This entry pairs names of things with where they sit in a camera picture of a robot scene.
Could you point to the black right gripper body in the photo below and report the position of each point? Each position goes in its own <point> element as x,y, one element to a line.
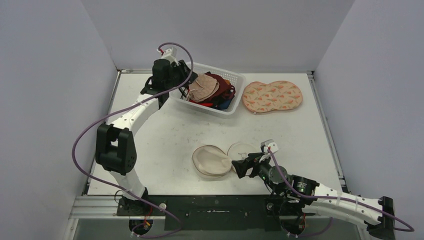
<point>252,165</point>

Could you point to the dark red garment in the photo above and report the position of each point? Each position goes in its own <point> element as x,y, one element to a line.
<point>225,89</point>

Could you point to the white plastic basket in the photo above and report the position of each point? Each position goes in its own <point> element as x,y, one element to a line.
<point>237,80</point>

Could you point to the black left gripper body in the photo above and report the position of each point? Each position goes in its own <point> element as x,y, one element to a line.
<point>179,75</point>

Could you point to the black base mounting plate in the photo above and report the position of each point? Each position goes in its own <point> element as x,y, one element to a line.
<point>216,212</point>

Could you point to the beige lace bra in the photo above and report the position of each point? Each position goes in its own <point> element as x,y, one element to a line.
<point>203,87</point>

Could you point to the navy blue bra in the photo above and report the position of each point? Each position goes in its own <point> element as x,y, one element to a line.
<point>224,105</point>

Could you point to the white round mesh laundry bag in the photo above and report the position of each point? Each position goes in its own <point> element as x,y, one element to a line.
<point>211,162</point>

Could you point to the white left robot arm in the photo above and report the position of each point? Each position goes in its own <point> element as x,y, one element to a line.
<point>115,144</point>

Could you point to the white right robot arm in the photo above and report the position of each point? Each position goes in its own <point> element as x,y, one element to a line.
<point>297,195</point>

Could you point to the black and white bra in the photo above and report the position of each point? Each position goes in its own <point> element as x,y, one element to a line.
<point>184,93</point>

